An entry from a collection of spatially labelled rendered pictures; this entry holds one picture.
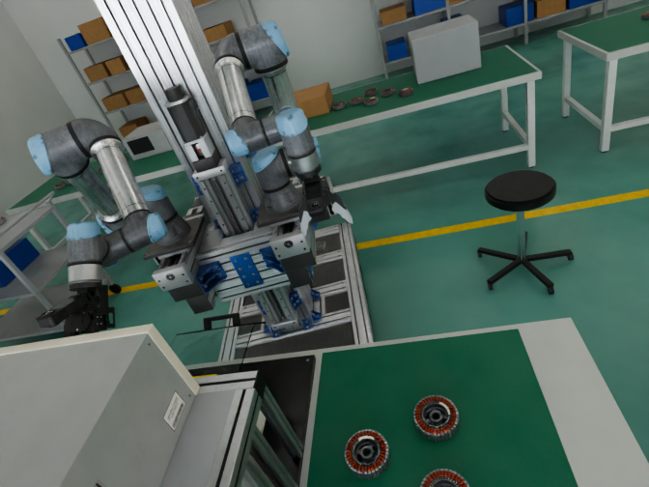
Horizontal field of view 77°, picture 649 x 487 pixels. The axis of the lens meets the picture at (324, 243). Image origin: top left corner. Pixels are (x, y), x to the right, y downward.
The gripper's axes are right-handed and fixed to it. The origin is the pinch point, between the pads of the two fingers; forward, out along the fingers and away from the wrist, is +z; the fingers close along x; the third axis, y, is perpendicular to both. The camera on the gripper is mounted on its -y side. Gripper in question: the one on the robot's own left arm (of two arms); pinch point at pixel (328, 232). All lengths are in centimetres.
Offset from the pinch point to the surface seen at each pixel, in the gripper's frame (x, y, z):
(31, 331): 258, 132, 97
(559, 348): -53, -26, 41
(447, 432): -17, -44, 38
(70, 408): 43, -58, -16
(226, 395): 26, -46, 4
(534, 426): -37, -45, 40
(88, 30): 329, 626, -82
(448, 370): -23, -25, 40
